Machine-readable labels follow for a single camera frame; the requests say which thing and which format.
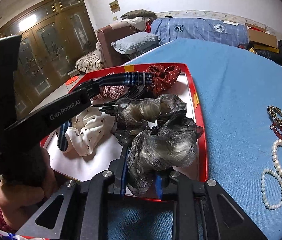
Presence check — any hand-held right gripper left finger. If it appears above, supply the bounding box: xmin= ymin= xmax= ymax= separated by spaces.
xmin=16 ymin=145 xmax=129 ymax=240

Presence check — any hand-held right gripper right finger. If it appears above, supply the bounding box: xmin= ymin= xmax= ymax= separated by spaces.
xmin=155 ymin=170 xmax=269 ymax=240

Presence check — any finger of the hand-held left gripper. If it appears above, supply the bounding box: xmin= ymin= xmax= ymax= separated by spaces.
xmin=68 ymin=78 xmax=104 ymax=100

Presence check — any grey organza scrunchie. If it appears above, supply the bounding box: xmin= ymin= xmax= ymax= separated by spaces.
xmin=115 ymin=94 xmax=188 ymax=146
xmin=126 ymin=117 xmax=204 ymax=197

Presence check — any plaid blue hair band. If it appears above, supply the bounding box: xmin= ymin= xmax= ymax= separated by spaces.
xmin=57 ymin=71 xmax=155 ymax=153

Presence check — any red shallow tray box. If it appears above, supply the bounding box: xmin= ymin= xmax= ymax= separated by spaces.
xmin=40 ymin=64 xmax=209 ymax=203

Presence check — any pale green bead bracelet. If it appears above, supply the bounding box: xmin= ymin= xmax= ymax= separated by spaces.
xmin=261 ymin=168 xmax=282 ymax=210

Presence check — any gold bracelet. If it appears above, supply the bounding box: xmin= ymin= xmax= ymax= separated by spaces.
xmin=267 ymin=105 xmax=282 ymax=126

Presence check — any person's left forearm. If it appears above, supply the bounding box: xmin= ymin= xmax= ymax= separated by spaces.
xmin=0 ymin=180 xmax=46 ymax=233

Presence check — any person's left hand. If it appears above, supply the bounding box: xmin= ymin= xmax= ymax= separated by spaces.
xmin=3 ymin=146 xmax=56 ymax=200

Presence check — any red stool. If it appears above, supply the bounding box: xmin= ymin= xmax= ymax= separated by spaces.
xmin=65 ymin=75 xmax=81 ymax=93

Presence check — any red plaid scrunchie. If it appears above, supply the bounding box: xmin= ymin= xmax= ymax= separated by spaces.
xmin=93 ymin=85 xmax=127 ymax=101

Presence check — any black hair clip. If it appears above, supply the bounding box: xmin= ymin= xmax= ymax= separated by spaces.
xmin=93 ymin=85 xmax=156 ymax=116

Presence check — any white dotted scrunchie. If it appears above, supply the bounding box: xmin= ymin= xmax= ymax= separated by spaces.
xmin=65 ymin=110 xmax=116 ymax=157

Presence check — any brown sofa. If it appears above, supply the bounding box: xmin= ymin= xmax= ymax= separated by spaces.
xmin=75 ymin=21 xmax=154 ymax=74

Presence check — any wooden wardrobe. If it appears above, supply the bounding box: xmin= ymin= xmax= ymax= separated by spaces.
xmin=0 ymin=0 xmax=99 ymax=122

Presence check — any grey blue pillow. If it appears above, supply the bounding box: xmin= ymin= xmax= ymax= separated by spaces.
xmin=111 ymin=32 xmax=160 ymax=55

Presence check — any red polka dot scrunchie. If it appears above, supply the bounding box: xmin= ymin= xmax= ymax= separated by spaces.
xmin=147 ymin=65 xmax=183 ymax=97

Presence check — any pile of folded clothes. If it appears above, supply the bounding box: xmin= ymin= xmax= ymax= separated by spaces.
xmin=120 ymin=9 xmax=158 ymax=33

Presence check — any patterned clothing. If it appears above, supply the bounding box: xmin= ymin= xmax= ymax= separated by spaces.
xmin=0 ymin=226 xmax=33 ymax=240

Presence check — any blue plaid quilt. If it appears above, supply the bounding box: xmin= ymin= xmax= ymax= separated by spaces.
xmin=150 ymin=17 xmax=249 ymax=47

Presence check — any cardboard box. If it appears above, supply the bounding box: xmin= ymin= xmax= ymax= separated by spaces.
xmin=245 ymin=23 xmax=279 ymax=49

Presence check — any yellow wall calendar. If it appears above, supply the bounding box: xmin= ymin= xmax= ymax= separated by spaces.
xmin=109 ymin=0 xmax=121 ymax=13

